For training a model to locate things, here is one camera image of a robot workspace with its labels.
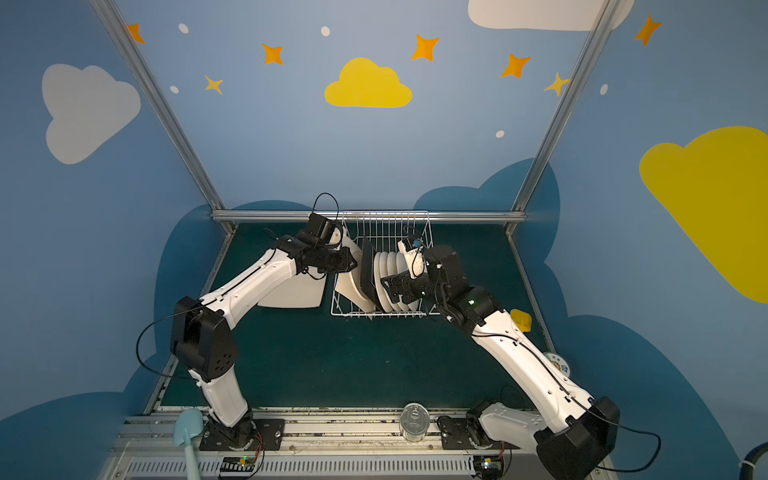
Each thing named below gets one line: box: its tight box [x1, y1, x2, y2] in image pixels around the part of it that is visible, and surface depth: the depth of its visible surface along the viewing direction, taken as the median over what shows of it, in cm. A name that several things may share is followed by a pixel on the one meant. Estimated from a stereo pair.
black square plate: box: [360, 237, 383, 313], surface depth 86 cm
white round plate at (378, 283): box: [373, 252, 393, 313], surface depth 88 cm
